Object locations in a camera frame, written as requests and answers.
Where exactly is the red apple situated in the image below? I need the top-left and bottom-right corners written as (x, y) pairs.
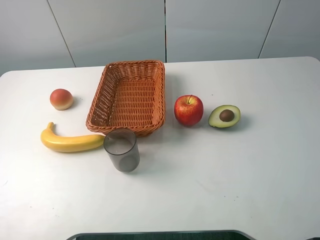
top-left (174, 95), bottom-right (204, 127)

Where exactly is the avocado half with pit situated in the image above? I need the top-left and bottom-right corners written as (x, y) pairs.
top-left (208, 105), bottom-right (241, 129)

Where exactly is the grey translucent plastic cup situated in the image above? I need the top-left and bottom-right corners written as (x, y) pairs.
top-left (103, 128), bottom-right (140, 173)

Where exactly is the round bread bun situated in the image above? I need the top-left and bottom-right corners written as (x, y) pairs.
top-left (49, 88), bottom-right (74, 111)

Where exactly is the yellow banana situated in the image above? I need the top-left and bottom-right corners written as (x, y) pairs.
top-left (40, 122), bottom-right (105, 153)

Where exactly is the brown wicker basket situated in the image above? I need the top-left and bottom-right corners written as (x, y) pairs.
top-left (85, 60), bottom-right (166, 137)

